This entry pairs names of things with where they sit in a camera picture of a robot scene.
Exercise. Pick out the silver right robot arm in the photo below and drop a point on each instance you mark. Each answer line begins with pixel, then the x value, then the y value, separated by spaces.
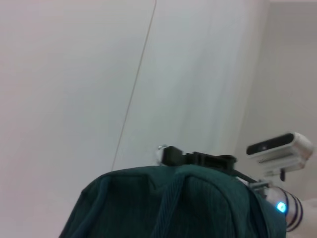
pixel 292 210

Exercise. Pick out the dark teal fabric bag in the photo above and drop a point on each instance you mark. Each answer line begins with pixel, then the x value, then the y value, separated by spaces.
pixel 148 210

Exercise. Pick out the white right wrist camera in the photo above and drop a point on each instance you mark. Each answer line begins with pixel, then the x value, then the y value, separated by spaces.
pixel 280 151

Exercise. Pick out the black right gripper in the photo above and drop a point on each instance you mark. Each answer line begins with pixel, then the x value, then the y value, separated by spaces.
pixel 213 162

